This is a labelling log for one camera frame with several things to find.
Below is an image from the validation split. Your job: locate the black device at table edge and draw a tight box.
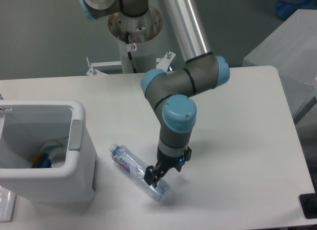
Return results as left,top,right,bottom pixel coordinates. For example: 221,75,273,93
299,193,317,219

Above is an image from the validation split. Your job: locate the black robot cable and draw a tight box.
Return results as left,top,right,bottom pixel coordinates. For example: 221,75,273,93
125,31,138,74

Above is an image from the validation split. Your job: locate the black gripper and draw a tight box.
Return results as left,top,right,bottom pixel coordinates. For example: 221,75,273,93
144,147,192,188

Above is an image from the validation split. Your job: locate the blue yellow trash in bin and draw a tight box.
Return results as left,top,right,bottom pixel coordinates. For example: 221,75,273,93
32,153,52,168

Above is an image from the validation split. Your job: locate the white plastic wrapper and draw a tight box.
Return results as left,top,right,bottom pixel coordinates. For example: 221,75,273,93
40,137,68,168

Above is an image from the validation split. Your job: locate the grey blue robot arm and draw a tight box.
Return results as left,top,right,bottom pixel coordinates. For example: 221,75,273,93
79,0,230,186

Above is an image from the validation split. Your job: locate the blue bag in background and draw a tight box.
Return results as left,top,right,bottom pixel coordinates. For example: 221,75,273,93
274,0,317,21

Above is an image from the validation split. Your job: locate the white trash can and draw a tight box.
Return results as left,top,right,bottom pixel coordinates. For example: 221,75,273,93
0,100,98,203

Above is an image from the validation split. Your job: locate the white covered side table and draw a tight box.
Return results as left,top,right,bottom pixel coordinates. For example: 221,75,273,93
243,9,317,123

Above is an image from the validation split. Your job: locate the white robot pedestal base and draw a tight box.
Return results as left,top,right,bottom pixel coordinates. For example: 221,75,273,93
108,5,163,74

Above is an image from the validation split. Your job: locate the clear plastic water bottle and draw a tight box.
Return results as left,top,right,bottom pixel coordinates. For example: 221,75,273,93
109,143,170,201

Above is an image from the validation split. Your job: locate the white left mounting bracket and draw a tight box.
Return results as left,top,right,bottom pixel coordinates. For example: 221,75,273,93
86,57,123,76

